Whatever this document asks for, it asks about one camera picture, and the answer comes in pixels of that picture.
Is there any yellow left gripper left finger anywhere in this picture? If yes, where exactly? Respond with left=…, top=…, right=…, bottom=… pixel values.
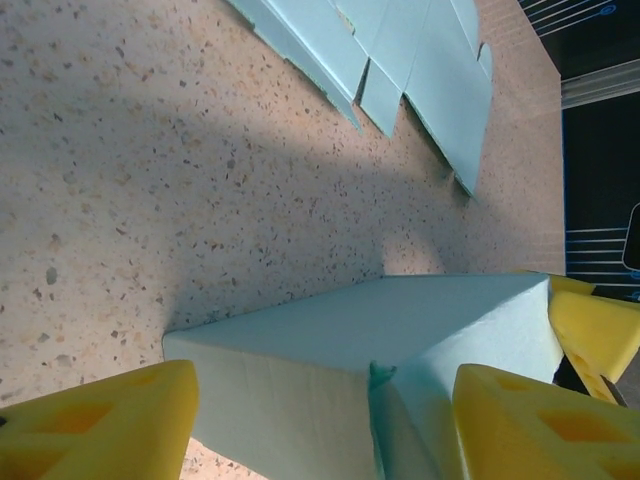
left=0, top=358, right=200, bottom=480

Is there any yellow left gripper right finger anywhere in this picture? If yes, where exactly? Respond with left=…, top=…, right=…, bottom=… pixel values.
left=452, top=364, right=640, bottom=480

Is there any light blue paper box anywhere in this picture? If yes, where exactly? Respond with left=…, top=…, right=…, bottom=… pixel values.
left=222, top=0, right=496, bottom=201
left=162, top=272, right=564, bottom=480

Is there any aluminium frame post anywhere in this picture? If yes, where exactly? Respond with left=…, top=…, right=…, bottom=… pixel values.
left=559, top=63, right=640, bottom=110

